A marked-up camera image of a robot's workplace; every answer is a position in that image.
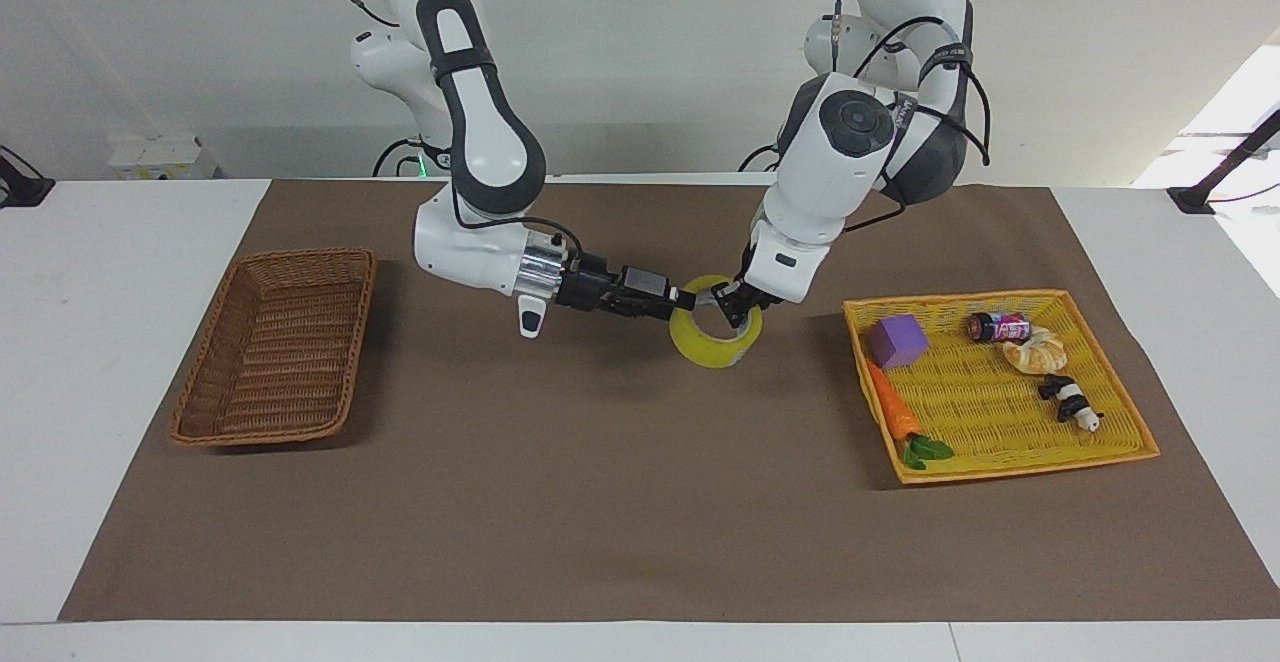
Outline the orange toy carrot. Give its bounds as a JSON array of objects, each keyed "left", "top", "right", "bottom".
[{"left": 864, "top": 359, "right": 955, "bottom": 471}]

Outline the yellow woven basket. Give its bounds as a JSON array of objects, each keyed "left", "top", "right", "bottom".
[{"left": 842, "top": 288, "right": 1162, "bottom": 486}]

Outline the toy croissant bread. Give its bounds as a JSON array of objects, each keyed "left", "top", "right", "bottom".
[{"left": 1002, "top": 326, "right": 1069, "bottom": 376}]

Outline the purple cube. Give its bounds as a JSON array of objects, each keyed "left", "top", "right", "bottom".
[{"left": 865, "top": 314, "right": 931, "bottom": 371}]

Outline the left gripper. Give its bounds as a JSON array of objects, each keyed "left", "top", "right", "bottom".
[{"left": 710, "top": 277, "right": 784, "bottom": 332}]

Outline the small dark bottle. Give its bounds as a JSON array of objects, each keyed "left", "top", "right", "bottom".
[{"left": 965, "top": 310, "right": 1033, "bottom": 345}]

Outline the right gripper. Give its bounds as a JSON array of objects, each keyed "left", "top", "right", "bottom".
[{"left": 556, "top": 253, "right": 700, "bottom": 323}]

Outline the black and white panda toy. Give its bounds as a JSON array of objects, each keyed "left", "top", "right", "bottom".
[{"left": 1036, "top": 373, "right": 1105, "bottom": 435}]

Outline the black stand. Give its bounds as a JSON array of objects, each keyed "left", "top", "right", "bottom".
[
  {"left": 0, "top": 145, "right": 57, "bottom": 209},
  {"left": 1167, "top": 107, "right": 1280, "bottom": 216}
]

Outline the yellow tape roll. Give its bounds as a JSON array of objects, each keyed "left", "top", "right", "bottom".
[{"left": 667, "top": 274, "right": 765, "bottom": 371}]

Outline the brown wicker basket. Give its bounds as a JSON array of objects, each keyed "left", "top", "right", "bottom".
[{"left": 167, "top": 247, "right": 379, "bottom": 448}]

